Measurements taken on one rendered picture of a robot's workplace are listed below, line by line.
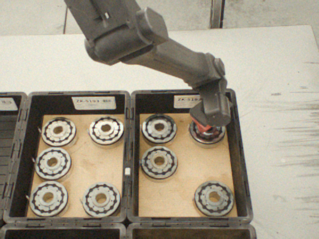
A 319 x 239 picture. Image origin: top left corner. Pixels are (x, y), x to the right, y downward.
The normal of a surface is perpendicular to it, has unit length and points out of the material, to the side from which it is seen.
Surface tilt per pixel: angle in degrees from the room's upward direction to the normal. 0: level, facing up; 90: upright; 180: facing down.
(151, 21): 61
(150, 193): 0
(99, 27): 66
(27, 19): 0
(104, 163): 0
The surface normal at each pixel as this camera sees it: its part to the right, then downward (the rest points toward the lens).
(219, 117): 0.00, 0.87
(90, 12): -0.24, 0.57
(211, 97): -0.52, -0.36
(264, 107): -0.04, -0.50
